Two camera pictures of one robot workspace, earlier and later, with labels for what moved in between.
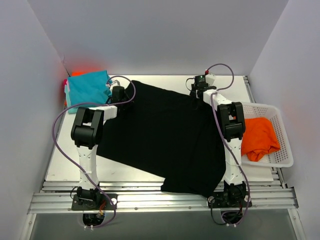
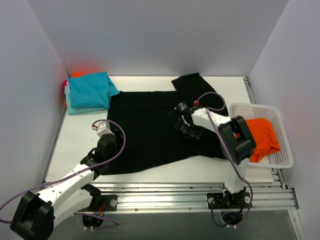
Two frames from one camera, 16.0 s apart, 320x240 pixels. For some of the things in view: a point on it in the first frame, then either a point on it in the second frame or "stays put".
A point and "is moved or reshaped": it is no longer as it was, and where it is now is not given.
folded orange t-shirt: x=77 y=73 stays put
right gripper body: x=196 y=93 -> x=186 y=126
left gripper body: x=122 y=104 -> x=117 y=135
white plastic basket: x=283 y=157 stays put
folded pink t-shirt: x=66 y=82 stays put
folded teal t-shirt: x=92 y=87 stays put
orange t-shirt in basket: x=259 y=138 stays put
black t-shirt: x=170 y=133 is moved or reshaped
